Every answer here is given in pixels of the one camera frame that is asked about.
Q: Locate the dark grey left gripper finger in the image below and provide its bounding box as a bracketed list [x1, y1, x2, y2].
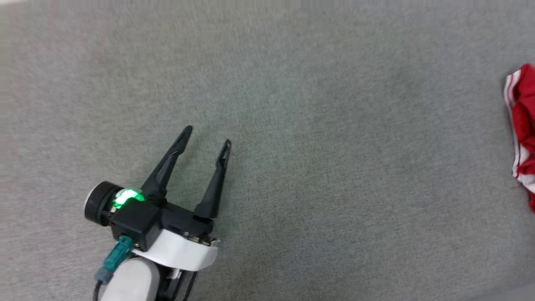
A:
[141, 125, 194, 206]
[193, 140, 232, 219]

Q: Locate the red basketball jersey number 23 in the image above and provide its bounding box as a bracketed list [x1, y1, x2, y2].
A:
[504, 63, 535, 214]

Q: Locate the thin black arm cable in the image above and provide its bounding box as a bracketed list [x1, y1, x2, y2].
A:
[161, 270, 198, 301]

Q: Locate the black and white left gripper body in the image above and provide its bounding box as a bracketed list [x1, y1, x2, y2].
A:
[133, 204, 219, 270]

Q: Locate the teal camera cable connector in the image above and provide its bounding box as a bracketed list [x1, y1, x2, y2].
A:
[94, 236, 135, 286]

